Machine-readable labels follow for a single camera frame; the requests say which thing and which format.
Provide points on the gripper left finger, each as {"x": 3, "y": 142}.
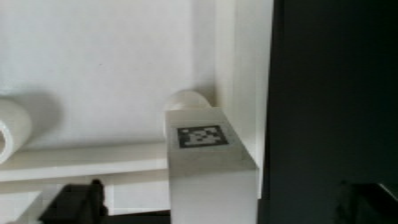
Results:
{"x": 76, "y": 208}

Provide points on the white square tabletop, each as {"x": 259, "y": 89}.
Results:
{"x": 97, "y": 57}

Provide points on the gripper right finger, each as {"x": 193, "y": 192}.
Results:
{"x": 366, "y": 204}

